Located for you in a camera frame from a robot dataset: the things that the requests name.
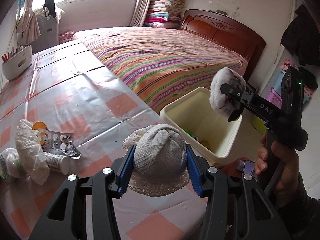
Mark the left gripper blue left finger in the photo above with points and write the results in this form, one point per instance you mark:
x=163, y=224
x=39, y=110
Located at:
x=125, y=170

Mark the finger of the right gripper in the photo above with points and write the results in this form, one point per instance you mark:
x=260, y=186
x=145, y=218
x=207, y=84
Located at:
x=236, y=94
x=236, y=113

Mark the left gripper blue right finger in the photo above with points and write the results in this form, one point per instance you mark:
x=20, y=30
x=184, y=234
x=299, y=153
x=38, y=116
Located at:
x=195, y=173

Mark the white fluffy plush slipper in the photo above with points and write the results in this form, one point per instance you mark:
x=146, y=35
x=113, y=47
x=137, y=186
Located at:
x=220, y=99

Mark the white knit hat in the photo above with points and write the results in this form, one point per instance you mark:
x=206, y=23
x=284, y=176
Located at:
x=159, y=160

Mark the cream plastic trash bin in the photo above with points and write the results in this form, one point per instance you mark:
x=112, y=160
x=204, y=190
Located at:
x=209, y=133

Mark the person's right hand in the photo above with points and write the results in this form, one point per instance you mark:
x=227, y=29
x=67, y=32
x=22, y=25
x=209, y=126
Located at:
x=277, y=168

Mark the dark wooden headboard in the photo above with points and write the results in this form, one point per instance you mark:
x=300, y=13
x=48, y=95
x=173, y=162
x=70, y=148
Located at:
x=227, y=33

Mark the white pill bottle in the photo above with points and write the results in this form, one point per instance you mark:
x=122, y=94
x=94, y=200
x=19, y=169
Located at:
x=57, y=163

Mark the silver pill blister pack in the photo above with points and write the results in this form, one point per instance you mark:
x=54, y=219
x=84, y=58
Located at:
x=59, y=143

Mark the striped colourful bed sheet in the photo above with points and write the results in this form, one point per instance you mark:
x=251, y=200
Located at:
x=159, y=65

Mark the orange peel piece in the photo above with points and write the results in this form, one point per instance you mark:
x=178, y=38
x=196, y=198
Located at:
x=41, y=127

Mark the checkered pink plastic tablecloth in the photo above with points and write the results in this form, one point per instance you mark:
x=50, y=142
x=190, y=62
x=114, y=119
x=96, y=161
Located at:
x=71, y=91

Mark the white knotted plastic bag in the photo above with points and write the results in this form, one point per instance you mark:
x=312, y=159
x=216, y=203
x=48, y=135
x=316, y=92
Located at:
x=21, y=170

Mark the stack of folded quilts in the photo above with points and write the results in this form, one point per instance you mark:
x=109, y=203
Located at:
x=164, y=14

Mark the green plastic snack bag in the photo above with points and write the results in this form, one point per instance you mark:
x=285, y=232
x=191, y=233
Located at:
x=9, y=168

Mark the pink striped curtain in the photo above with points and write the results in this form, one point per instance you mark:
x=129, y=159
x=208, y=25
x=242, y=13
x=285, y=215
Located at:
x=140, y=13

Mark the white round container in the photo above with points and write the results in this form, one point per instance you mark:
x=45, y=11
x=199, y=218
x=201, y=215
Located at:
x=18, y=63

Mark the grey air conditioner unit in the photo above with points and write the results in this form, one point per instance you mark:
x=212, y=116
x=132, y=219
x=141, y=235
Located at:
x=49, y=29

